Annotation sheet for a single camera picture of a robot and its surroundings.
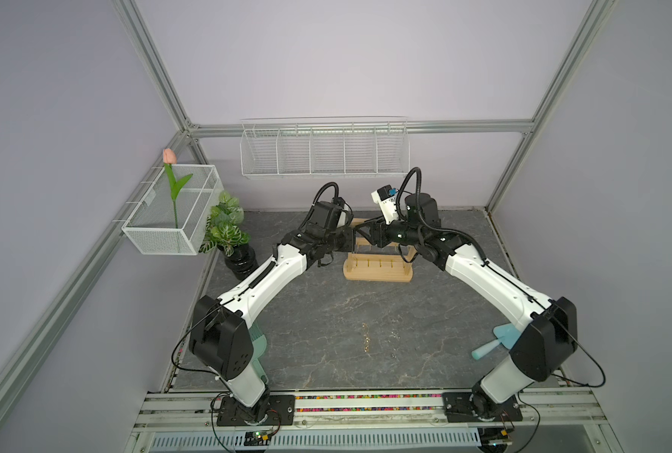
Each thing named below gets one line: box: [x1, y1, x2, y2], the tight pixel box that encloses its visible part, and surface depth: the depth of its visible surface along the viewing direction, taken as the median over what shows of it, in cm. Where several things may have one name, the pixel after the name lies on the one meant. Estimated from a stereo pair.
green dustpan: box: [249, 325, 269, 386], surface depth 86 cm
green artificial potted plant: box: [198, 190, 252, 258], surface depth 82 cm
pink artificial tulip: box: [163, 148, 194, 230], surface depth 82 cm
